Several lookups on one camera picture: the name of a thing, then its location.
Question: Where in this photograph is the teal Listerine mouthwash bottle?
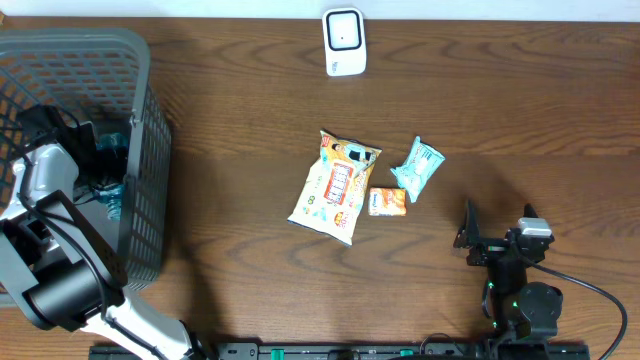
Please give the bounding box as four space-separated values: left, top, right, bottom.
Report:
94 133 129 221

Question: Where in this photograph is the light teal wipes packet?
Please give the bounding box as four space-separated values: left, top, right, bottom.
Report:
391 136 445 203

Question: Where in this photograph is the small orange snack packet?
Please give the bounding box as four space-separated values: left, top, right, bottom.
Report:
368 188 407 216

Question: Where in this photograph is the yellow snack bag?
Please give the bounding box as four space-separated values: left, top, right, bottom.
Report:
288 130 382 246

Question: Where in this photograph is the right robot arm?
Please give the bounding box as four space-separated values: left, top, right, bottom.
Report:
453 201 563 359

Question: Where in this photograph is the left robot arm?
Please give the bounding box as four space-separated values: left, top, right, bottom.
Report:
1 105 218 359

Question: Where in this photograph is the white barcode scanner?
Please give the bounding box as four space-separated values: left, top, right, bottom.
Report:
322 7 367 77

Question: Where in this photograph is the grey plastic shopping basket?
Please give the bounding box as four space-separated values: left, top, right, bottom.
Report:
1 28 172 291

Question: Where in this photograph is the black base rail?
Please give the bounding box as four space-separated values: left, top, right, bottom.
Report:
88 341 592 360

